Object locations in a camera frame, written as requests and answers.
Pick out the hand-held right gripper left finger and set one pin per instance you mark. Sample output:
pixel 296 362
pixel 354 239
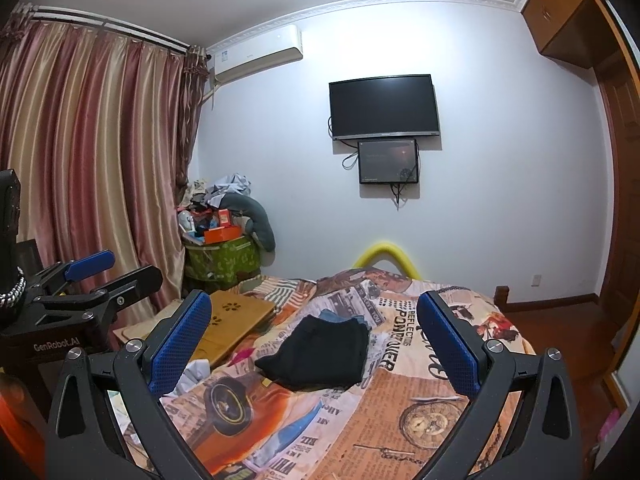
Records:
pixel 175 345

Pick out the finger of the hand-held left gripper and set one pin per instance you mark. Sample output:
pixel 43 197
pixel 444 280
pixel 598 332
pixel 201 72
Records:
pixel 90 263
pixel 130 285

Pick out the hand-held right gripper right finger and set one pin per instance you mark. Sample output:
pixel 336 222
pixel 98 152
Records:
pixel 450 340

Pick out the black pants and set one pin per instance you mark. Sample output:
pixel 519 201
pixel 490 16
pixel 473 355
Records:
pixel 315 350

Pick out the white grey crumpled cloth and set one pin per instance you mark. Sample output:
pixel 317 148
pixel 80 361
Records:
pixel 192 375

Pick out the wooden lap desk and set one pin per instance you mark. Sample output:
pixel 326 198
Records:
pixel 235 325

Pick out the green storage box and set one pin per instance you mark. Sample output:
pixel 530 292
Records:
pixel 225 265

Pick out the blue jeans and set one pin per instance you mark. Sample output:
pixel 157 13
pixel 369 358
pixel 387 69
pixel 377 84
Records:
pixel 350 319

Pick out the striped pink curtain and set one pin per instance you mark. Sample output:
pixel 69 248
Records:
pixel 90 160

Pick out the orange box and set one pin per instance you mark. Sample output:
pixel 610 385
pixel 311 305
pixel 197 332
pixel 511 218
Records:
pixel 222 235

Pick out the yellow foam tube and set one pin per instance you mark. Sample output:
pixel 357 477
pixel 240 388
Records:
pixel 385 248

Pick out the small red box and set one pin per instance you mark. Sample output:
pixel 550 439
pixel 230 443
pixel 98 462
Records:
pixel 224 218

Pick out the pile of clothes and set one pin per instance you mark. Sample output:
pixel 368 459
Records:
pixel 220 190

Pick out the printed blanket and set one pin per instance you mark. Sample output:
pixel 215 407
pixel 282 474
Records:
pixel 350 425

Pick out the grey curved pillow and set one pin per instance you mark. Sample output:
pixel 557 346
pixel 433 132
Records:
pixel 260 225

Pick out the small black monitor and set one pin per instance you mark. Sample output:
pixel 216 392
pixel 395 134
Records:
pixel 388 161

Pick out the wooden door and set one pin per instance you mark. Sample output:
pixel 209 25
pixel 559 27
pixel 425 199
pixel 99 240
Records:
pixel 620 185

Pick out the white air conditioner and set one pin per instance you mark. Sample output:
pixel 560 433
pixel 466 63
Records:
pixel 255 52

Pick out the wooden overhead cabinet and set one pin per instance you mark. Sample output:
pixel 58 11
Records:
pixel 560 10

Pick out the wooden bed post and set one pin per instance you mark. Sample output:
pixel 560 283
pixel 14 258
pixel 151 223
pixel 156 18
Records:
pixel 501 297

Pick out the white wall socket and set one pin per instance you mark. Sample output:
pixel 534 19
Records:
pixel 536 281

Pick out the white curtain rail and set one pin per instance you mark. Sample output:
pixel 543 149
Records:
pixel 110 25

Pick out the black wall television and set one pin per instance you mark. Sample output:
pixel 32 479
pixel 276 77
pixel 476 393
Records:
pixel 384 107

